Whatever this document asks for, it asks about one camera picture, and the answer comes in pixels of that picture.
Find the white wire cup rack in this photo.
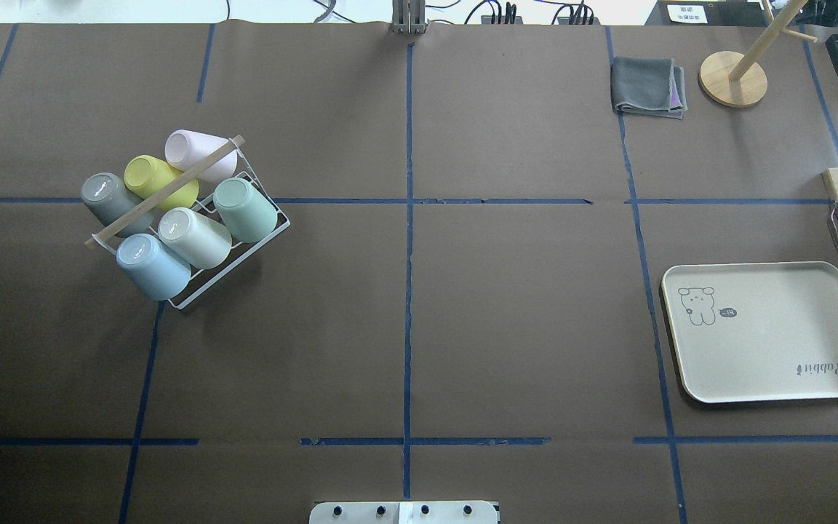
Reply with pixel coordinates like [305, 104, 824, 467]
[86, 136, 290, 309]

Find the cream white cup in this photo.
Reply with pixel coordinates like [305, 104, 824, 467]
[159, 207, 232, 269]

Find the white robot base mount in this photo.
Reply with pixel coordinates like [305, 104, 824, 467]
[308, 500, 501, 523]

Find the pink cup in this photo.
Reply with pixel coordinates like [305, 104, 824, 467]
[165, 130, 237, 185]

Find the beige rabbit tray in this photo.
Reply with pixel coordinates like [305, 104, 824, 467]
[661, 261, 838, 404]

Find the wooden stand with round base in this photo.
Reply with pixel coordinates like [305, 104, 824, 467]
[698, 1, 819, 108]

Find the grey cup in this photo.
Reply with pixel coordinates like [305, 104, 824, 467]
[81, 172, 143, 226]

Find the light blue cup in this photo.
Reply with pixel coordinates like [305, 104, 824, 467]
[116, 233, 191, 301]

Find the green cup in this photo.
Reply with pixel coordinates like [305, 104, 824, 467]
[213, 177, 277, 243]

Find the yellow cup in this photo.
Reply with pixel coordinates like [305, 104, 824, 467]
[123, 155, 199, 211]

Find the grey folded cloth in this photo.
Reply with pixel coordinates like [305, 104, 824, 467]
[610, 56, 688, 119]

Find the aluminium profile post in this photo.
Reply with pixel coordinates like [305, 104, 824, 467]
[391, 0, 428, 34]

